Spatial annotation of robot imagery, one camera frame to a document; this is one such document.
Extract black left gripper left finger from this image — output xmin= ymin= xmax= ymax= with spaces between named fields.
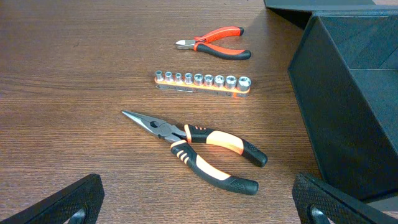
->
xmin=2 ymin=174 xmax=104 ymax=224

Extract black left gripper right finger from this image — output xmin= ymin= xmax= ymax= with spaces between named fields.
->
xmin=292 ymin=173 xmax=397 ymax=224

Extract orange black needle-nose pliers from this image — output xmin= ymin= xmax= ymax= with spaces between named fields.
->
xmin=121 ymin=110 xmax=269 ymax=196

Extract orange socket rail with sockets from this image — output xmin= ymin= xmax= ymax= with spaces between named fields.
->
xmin=154 ymin=70 xmax=252 ymax=98

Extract red black diagonal cutters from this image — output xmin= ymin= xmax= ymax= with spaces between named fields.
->
xmin=175 ymin=26 xmax=252 ymax=61

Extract black open storage box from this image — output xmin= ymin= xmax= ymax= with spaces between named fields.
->
xmin=265 ymin=1 xmax=397 ymax=202

